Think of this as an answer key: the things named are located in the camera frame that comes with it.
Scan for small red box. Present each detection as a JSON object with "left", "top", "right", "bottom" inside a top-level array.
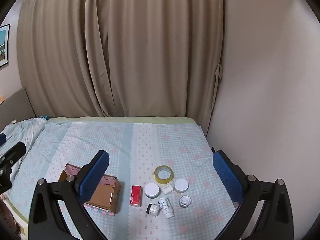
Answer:
[{"left": 130, "top": 185, "right": 142, "bottom": 207}]

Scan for white round jar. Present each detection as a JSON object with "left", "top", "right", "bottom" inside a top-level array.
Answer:
[{"left": 174, "top": 178, "right": 189, "bottom": 193}]

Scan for white jar grey base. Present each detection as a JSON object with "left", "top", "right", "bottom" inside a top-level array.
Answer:
[{"left": 144, "top": 183, "right": 160, "bottom": 198}]

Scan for beige curtain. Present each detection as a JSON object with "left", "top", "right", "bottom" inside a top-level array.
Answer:
[{"left": 16, "top": 0, "right": 225, "bottom": 132}]

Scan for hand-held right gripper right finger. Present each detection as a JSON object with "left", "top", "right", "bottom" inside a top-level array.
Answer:
[{"left": 212, "top": 150, "right": 294, "bottom": 240}]

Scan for light blue printed blanket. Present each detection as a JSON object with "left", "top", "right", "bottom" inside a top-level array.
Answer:
[{"left": 0, "top": 117, "right": 241, "bottom": 240}]

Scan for small black white jar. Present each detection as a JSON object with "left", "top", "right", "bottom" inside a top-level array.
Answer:
[{"left": 146, "top": 203, "right": 160, "bottom": 217}]

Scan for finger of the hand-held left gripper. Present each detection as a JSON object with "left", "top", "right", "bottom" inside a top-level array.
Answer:
[{"left": 0, "top": 142, "right": 27, "bottom": 167}]

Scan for brown cardboard box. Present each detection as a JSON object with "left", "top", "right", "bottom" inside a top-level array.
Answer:
[{"left": 58, "top": 163, "right": 121, "bottom": 217}]

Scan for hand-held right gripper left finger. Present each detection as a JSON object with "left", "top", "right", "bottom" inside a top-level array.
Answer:
[{"left": 28, "top": 150, "right": 110, "bottom": 240}]

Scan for grey headboard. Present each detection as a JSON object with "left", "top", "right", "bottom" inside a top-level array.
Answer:
[{"left": 0, "top": 87, "right": 36, "bottom": 132}]

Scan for light blue crumpled quilt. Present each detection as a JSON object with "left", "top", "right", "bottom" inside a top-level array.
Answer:
[{"left": 0, "top": 117, "right": 49, "bottom": 160}]

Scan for white pill bottle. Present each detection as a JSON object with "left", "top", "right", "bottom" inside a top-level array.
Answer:
[{"left": 158, "top": 197, "right": 175, "bottom": 219}]

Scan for small grey jar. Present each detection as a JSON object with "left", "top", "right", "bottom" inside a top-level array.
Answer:
[{"left": 179, "top": 195, "right": 192, "bottom": 208}]

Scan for framed wall picture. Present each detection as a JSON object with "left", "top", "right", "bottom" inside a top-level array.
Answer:
[{"left": 0, "top": 24, "right": 11, "bottom": 68}]

